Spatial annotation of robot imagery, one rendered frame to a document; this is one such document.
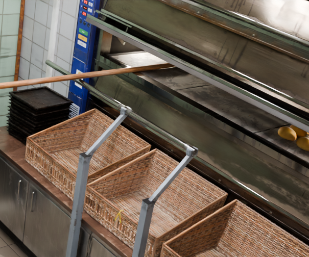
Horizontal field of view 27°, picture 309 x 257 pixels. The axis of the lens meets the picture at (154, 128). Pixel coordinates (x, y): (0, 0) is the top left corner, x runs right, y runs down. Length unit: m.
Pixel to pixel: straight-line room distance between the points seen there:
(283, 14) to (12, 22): 2.23
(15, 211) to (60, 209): 0.50
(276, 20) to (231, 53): 0.32
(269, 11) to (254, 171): 0.77
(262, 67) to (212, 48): 0.31
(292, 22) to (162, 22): 0.85
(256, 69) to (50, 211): 1.39
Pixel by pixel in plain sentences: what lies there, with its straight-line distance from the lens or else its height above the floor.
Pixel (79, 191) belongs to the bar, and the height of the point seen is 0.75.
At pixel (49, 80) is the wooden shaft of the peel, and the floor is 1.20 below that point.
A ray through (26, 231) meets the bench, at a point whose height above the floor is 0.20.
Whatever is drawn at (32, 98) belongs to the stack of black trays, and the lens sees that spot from 4.02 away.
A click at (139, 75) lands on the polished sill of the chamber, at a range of 3.67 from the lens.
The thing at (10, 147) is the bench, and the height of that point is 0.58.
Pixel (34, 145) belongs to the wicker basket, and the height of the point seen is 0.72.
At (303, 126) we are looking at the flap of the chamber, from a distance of 2.76.
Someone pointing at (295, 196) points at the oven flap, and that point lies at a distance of 3.05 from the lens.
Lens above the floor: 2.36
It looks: 23 degrees down
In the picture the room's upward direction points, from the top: 10 degrees clockwise
